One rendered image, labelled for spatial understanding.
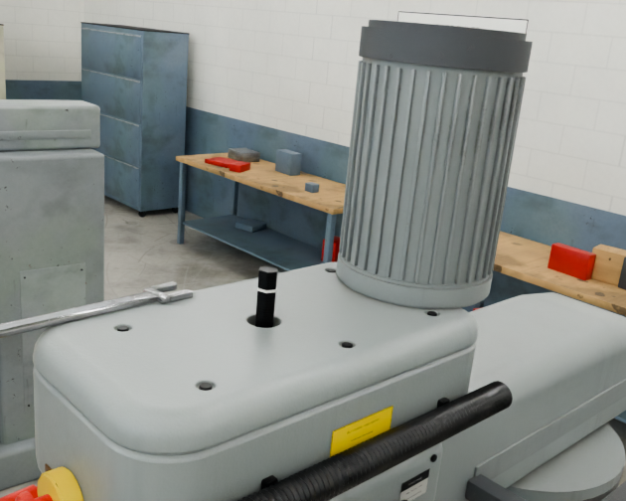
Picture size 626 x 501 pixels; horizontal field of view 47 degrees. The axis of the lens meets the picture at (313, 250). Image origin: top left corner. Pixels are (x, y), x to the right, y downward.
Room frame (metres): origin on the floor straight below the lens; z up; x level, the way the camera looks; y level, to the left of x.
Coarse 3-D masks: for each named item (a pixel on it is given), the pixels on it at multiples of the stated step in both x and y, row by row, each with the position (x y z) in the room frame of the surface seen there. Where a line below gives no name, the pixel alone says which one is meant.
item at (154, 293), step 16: (144, 288) 0.77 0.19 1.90; (160, 288) 0.77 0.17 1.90; (176, 288) 0.79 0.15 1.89; (96, 304) 0.71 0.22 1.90; (112, 304) 0.71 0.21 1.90; (128, 304) 0.72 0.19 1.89; (16, 320) 0.65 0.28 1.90; (32, 320) 0.65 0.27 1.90; (48, 320) 0.66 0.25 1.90; (64, 320) 0.67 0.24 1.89; (0, 336) 0.62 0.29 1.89
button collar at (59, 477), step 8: (48, 472) 0.56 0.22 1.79; (56, 472) 0.56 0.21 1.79; (64, 472) 0.56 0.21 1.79; (40, 480) 0.57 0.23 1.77; (48, 480) 0.56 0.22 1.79; (56, 480) 0.55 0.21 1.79; (64, 480) 0.55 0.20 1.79; (72, 480) 0.56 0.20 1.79; (40, 488) 0.57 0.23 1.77; (48, 488) 0.56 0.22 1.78; (56, 488) 0.55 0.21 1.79; (64, 488) 0.55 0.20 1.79; (72, 488) 0.55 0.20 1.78; (56, 496) 0.55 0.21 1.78; (64, 496) 0.54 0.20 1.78; (72, 496) 0.55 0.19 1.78; (80, 496) 0.55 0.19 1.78
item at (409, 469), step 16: (432, 448) 0.77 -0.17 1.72; (400, 464) 0.73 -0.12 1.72; (416, 464) 0.74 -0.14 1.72; (432, 464) 0.76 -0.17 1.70; (368, 480) 0.69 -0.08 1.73; (384, 480) 0.70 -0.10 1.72; (400, 480) 0.72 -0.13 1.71; (416, 480) 0.74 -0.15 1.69; (432, 480) 0.77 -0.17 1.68; (336, 496) 0.65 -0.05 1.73; (352, 496) 0.67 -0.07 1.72; (368, 496) 0.68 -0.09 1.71; (384, 496) 0.70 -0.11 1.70; (400, 496) 0.72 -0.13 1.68; (416, 496) 0.75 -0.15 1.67; (432, 496) 0.77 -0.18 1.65
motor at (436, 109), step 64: (384, 64) 0.84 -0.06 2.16; (448, 64) 0.80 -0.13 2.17; (512, 64) 0.82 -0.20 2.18; (384, 128) 0.83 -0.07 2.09; (448, 128) 0.80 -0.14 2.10; (512, 128) 0.85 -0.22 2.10; (384, 192) 0.82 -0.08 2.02; (448, 192) 0.80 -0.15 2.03; (384, 256) 0.82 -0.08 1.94; (448, 256) 0.80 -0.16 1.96
